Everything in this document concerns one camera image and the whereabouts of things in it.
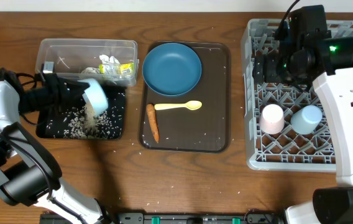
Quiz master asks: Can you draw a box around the black rectangular tray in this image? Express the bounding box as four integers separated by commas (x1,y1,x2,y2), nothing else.
35,86,126,140

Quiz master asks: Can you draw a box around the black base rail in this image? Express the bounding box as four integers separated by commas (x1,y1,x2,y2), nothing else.
39,212,285,224

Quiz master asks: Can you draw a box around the dark blue plate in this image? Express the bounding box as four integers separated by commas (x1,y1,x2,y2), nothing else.
142,42,202,96

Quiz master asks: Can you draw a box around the clear plastic bin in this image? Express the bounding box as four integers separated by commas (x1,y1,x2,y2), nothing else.
35,39,139,86

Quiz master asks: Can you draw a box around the dark brown serving tray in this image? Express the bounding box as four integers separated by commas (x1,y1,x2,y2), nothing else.
138,42,231,153

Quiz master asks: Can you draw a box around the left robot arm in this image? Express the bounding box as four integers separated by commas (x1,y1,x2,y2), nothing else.
0,68,113,223

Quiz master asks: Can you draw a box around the pink plastic cup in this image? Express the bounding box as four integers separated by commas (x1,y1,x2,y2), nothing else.
259,104,285,134

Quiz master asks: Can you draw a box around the grey dishwasher rack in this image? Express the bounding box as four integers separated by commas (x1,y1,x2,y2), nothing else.
241,19,336,172

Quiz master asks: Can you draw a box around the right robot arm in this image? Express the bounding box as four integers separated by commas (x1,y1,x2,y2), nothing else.
252,5,353,223

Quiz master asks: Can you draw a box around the light blue bowl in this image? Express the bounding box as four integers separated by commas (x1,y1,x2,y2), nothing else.
78,78,109,117

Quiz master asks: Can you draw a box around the orange carrot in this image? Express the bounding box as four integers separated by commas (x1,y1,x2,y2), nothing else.
146,104,160,143

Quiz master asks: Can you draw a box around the yellow plastic spoon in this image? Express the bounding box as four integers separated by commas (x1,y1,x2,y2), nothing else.
154,100,203,110

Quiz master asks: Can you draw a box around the yellow snack wrapper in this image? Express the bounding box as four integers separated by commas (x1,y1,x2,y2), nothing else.
99,63,134,75

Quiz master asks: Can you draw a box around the white tissue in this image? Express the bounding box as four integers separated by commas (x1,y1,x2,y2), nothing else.
81,55,121,84

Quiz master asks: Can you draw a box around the white rice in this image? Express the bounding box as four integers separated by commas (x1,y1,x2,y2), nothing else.
37,104,123,140

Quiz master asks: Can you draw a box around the light blue plastic cup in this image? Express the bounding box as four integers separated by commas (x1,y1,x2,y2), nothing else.
291,105,323,134

